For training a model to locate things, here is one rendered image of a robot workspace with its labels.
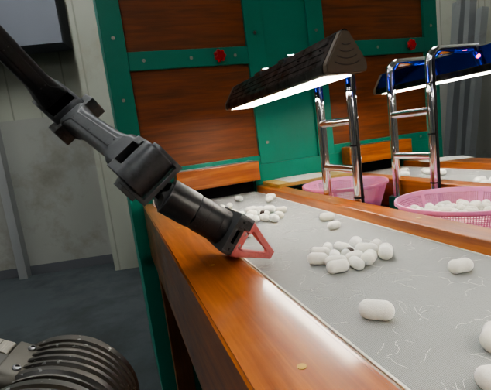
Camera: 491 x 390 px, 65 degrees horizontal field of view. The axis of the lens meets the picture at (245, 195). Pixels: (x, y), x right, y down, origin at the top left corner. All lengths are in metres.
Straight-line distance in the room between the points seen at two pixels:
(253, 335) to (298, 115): 1.22
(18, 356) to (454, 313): 0.43
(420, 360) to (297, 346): 0.11
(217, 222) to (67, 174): 3.04
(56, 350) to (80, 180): 3.19
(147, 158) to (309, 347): 0.34
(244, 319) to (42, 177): 3.30
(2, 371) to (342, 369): 0.27
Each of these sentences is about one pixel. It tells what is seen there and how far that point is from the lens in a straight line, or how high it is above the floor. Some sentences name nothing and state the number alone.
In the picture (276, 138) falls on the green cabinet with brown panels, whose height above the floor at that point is 0.93.
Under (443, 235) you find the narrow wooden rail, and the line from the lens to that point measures 0.72.
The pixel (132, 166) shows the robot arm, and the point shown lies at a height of 0.93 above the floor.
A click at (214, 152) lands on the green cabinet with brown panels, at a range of 1.42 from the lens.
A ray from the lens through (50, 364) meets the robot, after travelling 0.38.
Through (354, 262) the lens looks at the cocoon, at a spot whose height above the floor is 0.75.
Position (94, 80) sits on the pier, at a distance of 3.27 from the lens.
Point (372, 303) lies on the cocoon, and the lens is 0.46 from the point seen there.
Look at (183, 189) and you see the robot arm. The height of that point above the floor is 0.89.
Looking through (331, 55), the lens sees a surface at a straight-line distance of 0.70.
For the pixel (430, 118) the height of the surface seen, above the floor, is 0.94.
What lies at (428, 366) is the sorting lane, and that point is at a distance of 0.40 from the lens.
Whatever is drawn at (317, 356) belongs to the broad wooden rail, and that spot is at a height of 0.77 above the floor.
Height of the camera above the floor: 0.96
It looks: 9 degrees down
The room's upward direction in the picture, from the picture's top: 7 degrees counter-clockwise
